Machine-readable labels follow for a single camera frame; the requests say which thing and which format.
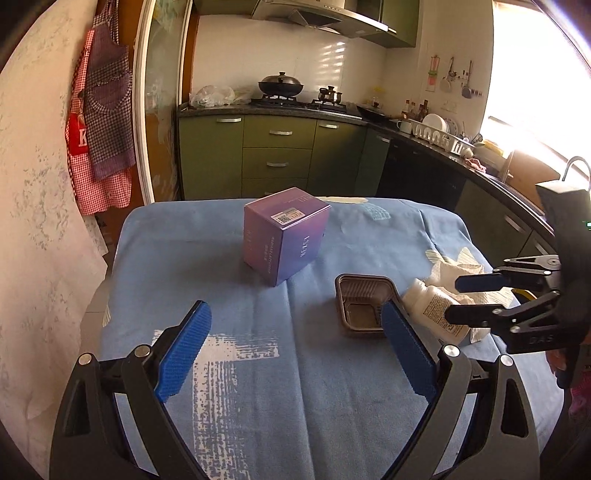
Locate small white plastic bottle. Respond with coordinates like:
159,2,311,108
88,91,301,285
402,279,475,345

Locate white paper tissue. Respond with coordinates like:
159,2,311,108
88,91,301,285
424,247,518,308

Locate green kitchen cabinets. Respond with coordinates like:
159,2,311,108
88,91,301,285
176,106,556,265

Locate dark brown plastic tray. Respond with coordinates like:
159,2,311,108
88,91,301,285
335,273,399,339

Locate wooden cutting board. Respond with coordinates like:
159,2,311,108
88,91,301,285
501,150,560,208

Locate purple cardboard box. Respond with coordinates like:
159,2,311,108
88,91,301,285
242,187,331,286

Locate white dish rack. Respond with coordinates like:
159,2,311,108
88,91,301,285
396,119,474,159

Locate chrome sink faucet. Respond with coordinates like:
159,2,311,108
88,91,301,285
560,155,591,183

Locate red checkered apron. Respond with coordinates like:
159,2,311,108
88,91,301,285
64,1,135,216

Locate crumpled clear plastic bag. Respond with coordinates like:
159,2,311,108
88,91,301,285
189,85,235,108

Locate small black pot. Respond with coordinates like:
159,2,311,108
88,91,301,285
318,85,342,105

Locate black wok with lid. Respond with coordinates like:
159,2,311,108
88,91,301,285
259,71,304,98

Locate steel range hood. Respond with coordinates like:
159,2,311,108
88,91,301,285
252,1,396,38

